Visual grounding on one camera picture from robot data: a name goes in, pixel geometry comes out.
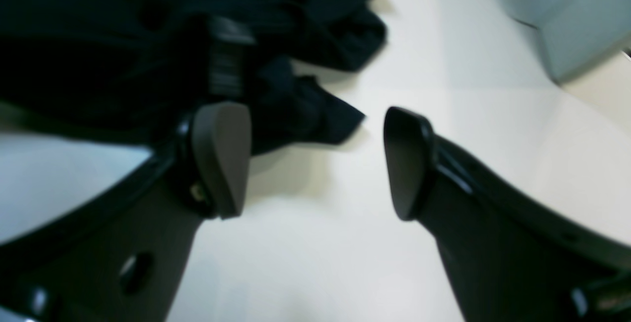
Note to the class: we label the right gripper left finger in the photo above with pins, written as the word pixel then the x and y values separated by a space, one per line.
pixel 98 232

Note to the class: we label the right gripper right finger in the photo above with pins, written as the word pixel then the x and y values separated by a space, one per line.
pixel 508 258

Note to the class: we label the black graphic t-shirt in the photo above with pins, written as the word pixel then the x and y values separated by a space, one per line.
pixel 138 66

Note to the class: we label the white bin corner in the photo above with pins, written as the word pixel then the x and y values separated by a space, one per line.
pixel 574 36

